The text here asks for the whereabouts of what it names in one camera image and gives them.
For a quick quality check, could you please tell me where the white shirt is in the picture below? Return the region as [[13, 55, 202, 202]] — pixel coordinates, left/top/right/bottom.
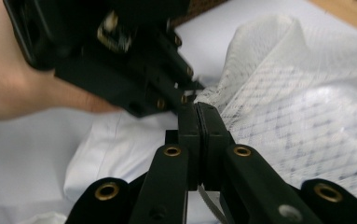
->
[[0, 110, 180, 224]]

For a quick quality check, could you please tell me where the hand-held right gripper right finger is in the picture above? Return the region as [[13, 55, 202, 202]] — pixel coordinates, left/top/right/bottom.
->
[[197, 102, 323, 224]]

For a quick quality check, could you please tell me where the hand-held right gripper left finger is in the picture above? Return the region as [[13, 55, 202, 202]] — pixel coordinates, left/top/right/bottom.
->
[[129, 102, 202, 224]]

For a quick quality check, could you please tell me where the wooden table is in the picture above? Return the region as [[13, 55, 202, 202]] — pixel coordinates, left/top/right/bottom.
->
[[308, 0, 357, 39]]

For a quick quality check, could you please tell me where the white mesh laundry bag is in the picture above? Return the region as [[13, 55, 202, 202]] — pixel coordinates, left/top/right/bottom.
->
[[194, 13, 357, 224]]

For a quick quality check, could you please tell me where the brown wicker basket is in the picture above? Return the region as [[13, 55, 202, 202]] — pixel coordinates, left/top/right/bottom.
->
[[170, 0, 230, 28]]

